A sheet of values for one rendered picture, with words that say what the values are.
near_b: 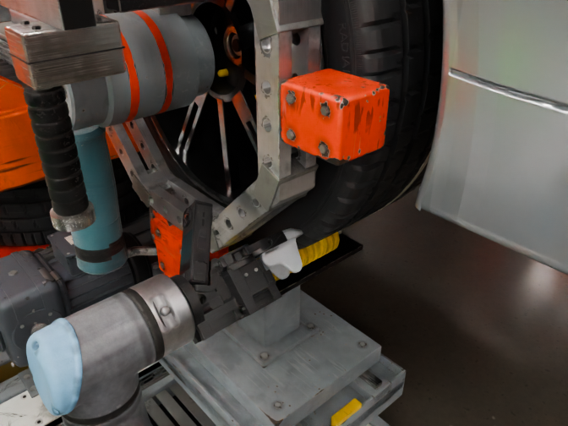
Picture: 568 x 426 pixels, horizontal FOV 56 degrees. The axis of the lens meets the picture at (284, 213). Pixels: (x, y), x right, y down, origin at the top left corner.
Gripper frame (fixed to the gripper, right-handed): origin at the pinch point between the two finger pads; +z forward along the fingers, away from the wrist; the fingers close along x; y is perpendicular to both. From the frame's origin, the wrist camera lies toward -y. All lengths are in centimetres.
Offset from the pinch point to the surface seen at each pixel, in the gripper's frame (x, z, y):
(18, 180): -53, -19, -39
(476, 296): -52, 85, 39
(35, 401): -75, -32, 4
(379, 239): -80, 87, 11
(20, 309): -49, -30, -12
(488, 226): 27.8, 2.1, 10.0
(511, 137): 34.8, 2.2, 3.4
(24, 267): -53, -25, -21
